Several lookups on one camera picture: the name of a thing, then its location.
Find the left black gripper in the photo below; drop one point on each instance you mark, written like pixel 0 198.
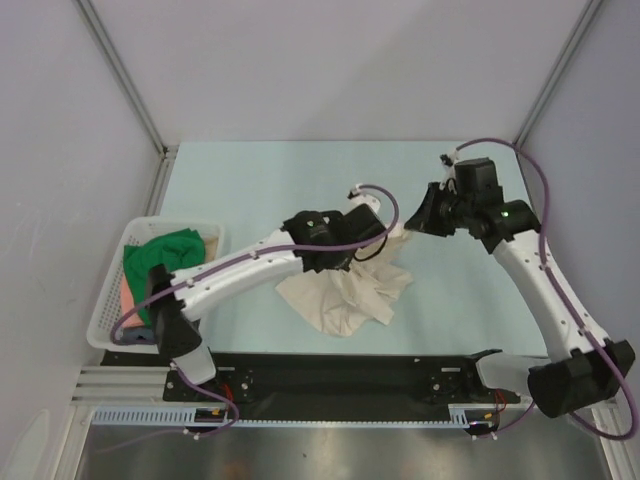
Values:
pixel 345 265

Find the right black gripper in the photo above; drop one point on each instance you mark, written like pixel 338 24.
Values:
pixel 432 212

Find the cream t shirt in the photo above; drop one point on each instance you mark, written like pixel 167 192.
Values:
pixel 338 303

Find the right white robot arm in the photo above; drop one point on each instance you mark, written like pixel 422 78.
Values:
pixel 583 366

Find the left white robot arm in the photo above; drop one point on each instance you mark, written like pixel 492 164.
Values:
pixel 309 241

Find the beige t shirt in basket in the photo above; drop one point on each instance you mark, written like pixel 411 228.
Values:
pixel 211 245

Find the green t shirt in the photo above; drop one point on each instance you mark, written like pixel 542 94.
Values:
pixel 175 250

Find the pink t shirt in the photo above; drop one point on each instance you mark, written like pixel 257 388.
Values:
pixel 127 303

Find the blue t shirt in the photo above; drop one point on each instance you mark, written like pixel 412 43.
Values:
pixel 135 336

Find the white plastic laundry basket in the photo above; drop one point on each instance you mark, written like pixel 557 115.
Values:
pixel 138 232

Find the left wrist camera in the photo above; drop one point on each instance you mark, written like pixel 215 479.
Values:
pixel 363 224

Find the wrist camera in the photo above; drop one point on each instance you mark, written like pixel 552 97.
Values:
pixel 363 224
pixel 477 183

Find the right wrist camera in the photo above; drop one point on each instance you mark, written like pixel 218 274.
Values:
pixel 477 183

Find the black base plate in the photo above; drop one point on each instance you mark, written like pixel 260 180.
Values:
pixel 351 414

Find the right aluminium corner post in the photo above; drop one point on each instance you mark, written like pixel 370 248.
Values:
pixel 560 68

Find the aluminium corner post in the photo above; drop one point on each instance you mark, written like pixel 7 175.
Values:
pixel 119 71
pixel 560 68

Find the aluminium frame rail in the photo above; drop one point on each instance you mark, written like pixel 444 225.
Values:
pixel 115 385

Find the left aluminium corner post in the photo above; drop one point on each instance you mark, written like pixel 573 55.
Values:
pixel 119 71

